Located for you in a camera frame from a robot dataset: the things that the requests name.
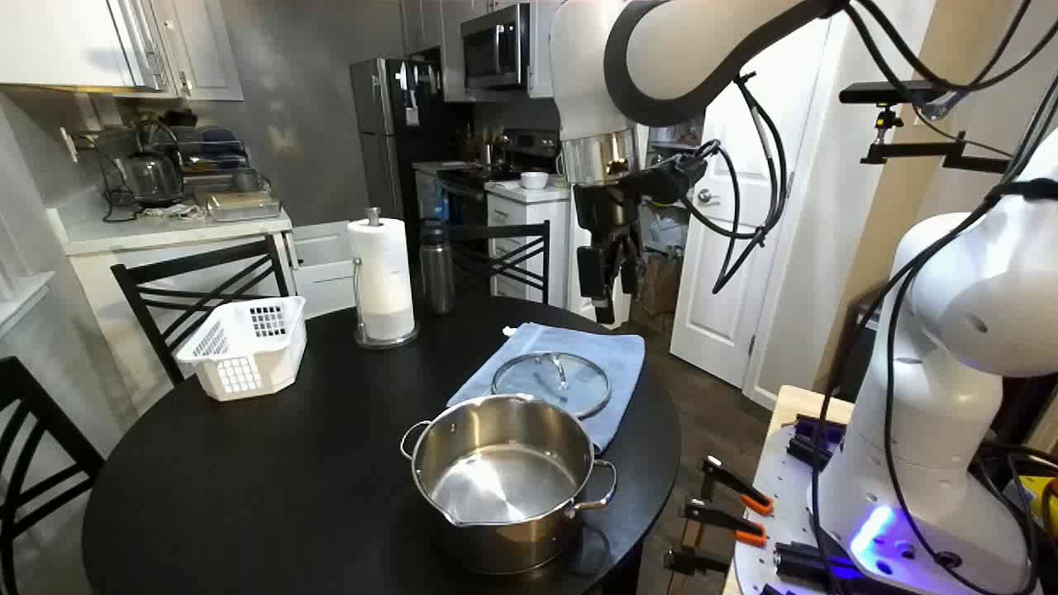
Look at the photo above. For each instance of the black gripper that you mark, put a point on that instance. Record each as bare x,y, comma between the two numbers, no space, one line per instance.
604,235

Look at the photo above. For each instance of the round glass pot lid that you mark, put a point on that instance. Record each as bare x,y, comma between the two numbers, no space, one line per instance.
550,386

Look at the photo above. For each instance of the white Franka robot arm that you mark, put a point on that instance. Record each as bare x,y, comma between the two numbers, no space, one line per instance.
971,300

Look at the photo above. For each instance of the silver stainless steel pot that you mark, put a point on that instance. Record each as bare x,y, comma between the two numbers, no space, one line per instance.
507,484

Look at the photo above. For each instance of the blue folded towel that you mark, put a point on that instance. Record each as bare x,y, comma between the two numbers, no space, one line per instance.
623,365

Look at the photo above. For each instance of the white panel door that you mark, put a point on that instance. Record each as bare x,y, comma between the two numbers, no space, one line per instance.
727,277

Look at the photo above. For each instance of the white island cabinet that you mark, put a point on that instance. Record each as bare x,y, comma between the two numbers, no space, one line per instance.
521,215

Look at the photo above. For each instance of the small white bowl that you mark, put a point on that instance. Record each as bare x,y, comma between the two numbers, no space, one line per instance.
534,181

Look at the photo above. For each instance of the steel water bottle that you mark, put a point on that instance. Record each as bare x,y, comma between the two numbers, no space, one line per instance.
436,269

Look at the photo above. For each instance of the white paper towel roll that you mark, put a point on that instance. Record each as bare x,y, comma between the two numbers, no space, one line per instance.
382,277

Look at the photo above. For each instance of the wooden robot mounting platform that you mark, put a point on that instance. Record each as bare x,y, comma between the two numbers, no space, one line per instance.
770,517

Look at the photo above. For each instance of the steel microwave oven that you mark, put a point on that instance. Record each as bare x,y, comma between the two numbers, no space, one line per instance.
495,45

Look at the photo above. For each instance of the dark steel refrigerator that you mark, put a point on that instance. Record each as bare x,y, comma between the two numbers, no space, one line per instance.
382,122

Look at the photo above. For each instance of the white plastic basket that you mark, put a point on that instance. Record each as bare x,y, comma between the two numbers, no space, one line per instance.
237,351

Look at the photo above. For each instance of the black coffee maker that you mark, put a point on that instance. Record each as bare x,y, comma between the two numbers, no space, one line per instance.
137,176

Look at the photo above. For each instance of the white kitchen counter cabinet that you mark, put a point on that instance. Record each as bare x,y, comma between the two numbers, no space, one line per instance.
100,277

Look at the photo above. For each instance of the white upper kitchen cabinet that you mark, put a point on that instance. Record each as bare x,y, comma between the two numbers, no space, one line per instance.
68,38

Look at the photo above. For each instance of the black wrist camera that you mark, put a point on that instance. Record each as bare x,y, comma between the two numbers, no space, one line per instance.
669,181

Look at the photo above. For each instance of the black camera on stand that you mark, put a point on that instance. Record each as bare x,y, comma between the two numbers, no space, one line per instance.
895,93

